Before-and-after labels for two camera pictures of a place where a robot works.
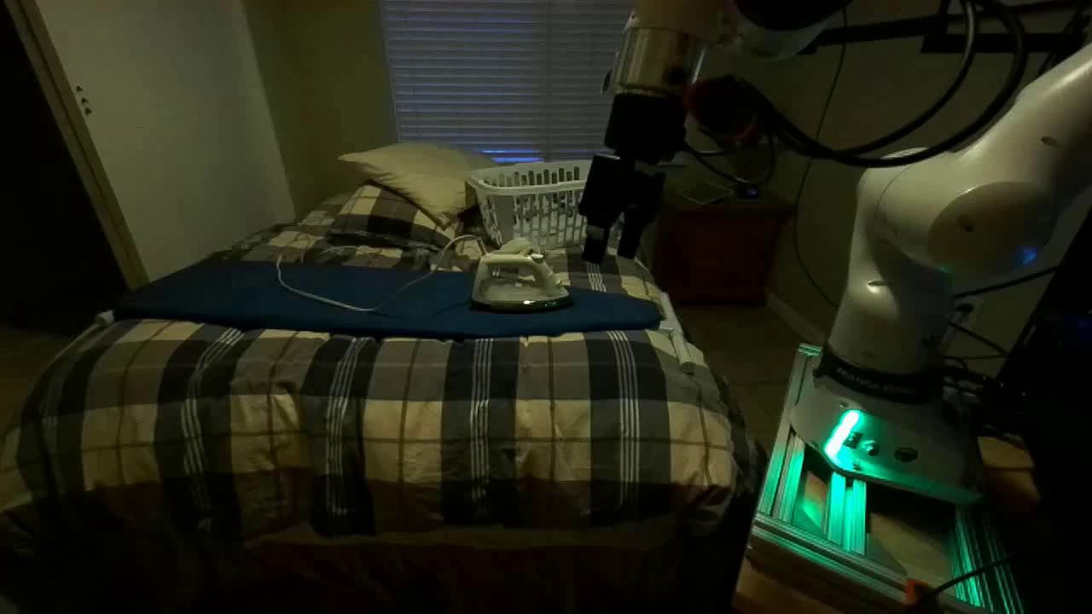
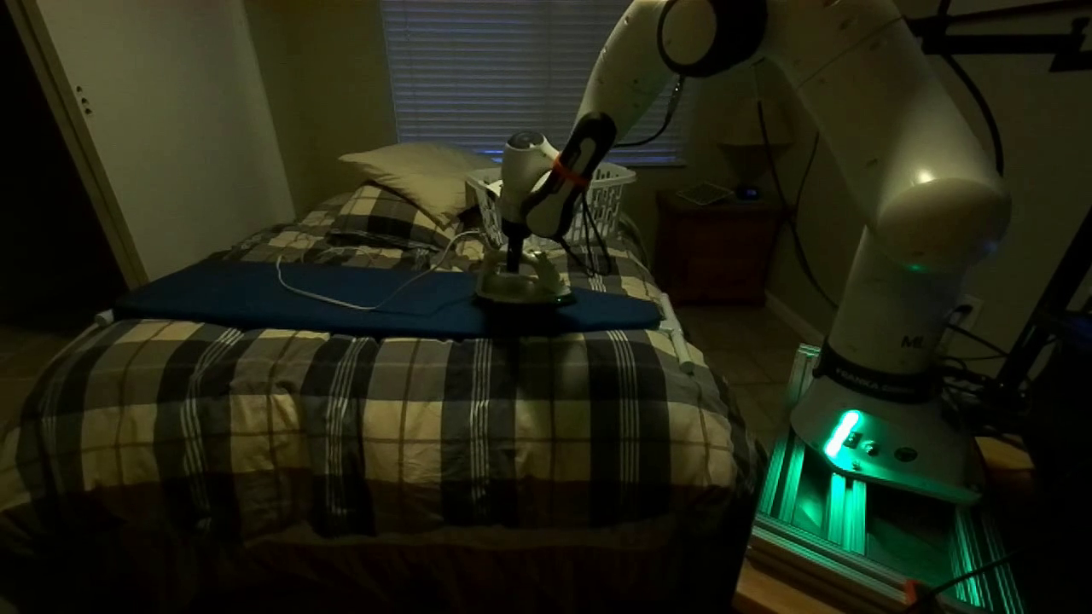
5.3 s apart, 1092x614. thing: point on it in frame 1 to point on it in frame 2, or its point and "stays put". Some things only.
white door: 165,122 stays put
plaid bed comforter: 139,426 stays put
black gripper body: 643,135 to 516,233
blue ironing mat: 376,301 stays put
